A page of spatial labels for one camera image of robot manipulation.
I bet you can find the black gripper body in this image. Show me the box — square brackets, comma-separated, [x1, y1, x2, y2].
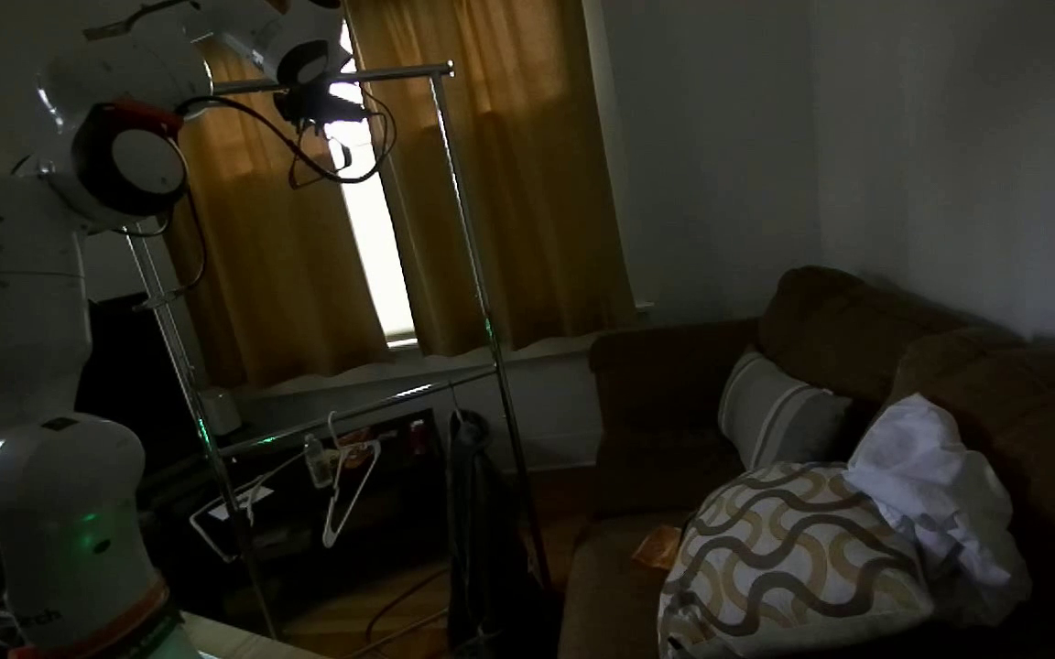
[276, 36, 373, 132]

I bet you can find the black plastic coat hanger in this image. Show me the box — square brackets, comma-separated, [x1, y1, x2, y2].
[282, 84, 366, 197]

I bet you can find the white plastic coat hanger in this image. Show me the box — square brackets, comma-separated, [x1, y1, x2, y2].
[316, 412, 385, 552]

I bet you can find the metal garment rack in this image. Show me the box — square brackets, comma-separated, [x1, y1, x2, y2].
[122, 54, 558, 646]

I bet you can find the bright window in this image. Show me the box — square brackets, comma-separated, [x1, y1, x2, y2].
[329, 21, 423, 351]

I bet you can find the wide mustard curtain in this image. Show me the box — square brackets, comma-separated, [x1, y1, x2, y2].
[163, 35, 390, 387]

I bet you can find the narrow mustard curtain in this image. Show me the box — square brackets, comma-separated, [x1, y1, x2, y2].
[348, 0, 636, 359]

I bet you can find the black hanging garment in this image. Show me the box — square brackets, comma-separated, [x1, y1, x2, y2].
[443, 406, 533, 659]

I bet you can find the brown fabric sofa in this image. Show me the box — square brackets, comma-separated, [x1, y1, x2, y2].
[558, 263, 1055, 659]

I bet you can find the small orange packet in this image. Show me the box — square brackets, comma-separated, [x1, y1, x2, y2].
[630, 520, 687, 575]

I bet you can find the grey striped pillow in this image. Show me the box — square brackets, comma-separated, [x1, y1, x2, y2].
[715, 348, 852, 473]

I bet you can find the wavy patterned pillow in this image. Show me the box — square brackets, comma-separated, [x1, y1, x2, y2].
[650, 458, 942, 659]

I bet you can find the white crumpled cloth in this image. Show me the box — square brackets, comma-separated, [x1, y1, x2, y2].
[841, 392, 1033, 601]

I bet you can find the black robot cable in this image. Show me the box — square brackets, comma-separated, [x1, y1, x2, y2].
[64, 87, 399, 296]

